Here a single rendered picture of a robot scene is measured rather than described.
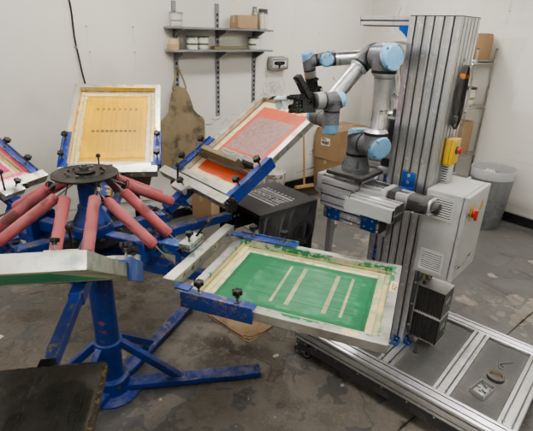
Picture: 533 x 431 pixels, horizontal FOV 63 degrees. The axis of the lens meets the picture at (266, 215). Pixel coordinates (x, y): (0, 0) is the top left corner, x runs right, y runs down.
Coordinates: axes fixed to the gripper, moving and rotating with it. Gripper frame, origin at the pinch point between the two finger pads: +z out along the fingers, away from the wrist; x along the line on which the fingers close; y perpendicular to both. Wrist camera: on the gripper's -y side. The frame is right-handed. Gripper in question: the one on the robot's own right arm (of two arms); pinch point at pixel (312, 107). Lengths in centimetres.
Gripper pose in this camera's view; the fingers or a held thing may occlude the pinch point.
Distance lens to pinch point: 294.1
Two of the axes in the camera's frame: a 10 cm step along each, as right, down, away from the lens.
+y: 6.4, 3.2, -7.0
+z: 2.0, 8.1, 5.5
